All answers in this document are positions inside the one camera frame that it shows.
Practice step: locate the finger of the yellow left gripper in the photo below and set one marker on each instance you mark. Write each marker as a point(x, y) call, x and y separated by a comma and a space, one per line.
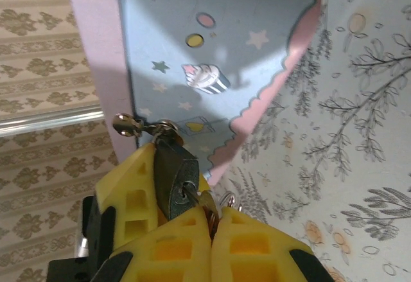
point(128, 182)
point(204, 180)

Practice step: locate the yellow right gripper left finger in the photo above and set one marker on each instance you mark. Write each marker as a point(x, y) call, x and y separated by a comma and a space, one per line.
point(173, 250)

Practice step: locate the floral print tablecloth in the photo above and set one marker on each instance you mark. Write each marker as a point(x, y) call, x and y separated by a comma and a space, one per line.
point(321, 150)

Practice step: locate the aluminium extrusion frame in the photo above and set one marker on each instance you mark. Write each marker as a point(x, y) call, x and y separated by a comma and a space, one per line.
point(48, 121)

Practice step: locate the brass grey padlock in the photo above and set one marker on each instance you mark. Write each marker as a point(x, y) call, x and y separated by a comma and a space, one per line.
point(175, 176)

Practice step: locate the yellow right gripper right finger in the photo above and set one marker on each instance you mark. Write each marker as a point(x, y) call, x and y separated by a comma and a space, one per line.
point(257, 250)

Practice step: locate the pink blue printed box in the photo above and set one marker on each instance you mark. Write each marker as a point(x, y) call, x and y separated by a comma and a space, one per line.
point(208, 54)

